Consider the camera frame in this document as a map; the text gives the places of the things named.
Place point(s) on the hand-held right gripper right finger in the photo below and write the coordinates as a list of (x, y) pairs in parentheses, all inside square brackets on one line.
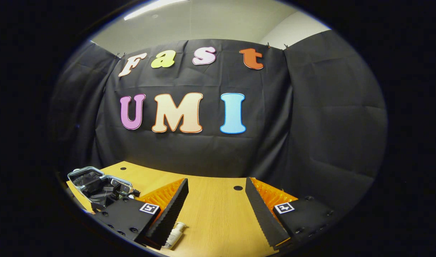
[(262, 214)]

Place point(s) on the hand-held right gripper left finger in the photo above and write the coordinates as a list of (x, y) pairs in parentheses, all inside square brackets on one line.
[(173, 210)]

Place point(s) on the black backdrop cloth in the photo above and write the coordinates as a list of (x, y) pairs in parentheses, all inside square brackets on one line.
[(211, 153)]

